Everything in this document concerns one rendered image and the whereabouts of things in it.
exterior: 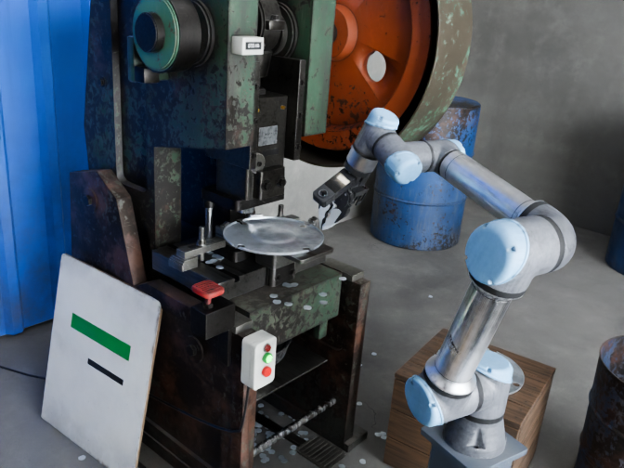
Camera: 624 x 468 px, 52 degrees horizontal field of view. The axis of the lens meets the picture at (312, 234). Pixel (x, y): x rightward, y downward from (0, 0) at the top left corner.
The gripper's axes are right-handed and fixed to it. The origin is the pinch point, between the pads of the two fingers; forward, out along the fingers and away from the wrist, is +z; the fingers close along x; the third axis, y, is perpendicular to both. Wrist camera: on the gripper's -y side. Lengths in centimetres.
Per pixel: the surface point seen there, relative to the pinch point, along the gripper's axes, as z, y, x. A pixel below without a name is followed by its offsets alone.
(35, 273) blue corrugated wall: 115, -3, 105
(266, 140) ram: -7.6, 1.7, 27.8
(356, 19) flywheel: -37, 39, 40
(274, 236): 14.0, 0.1, 11.6
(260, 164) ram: -3.0, -2.5, 23.9
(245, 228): 19.0, -0.6, 21.0
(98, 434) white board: 94, -35, 18
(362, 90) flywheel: -21, 38, 27
